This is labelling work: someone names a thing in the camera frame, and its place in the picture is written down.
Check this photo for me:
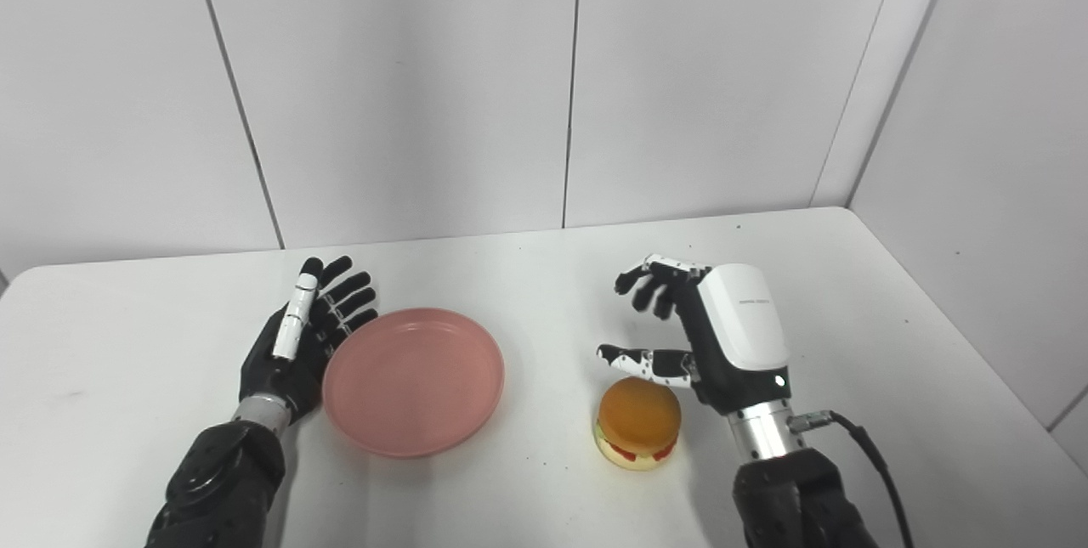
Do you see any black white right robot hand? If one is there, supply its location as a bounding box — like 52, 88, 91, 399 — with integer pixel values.
597, 255, 791, 417

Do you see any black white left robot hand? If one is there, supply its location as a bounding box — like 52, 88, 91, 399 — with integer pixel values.
239, 256, 380, 426

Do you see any toy hamburger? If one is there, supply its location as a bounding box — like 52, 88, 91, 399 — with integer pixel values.
593, 376, 683, 472

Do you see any pink round plate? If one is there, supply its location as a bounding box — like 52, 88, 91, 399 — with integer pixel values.
321, 307, 506, 459

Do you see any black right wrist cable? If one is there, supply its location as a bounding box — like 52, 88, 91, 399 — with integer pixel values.
789, 410, 915, 548

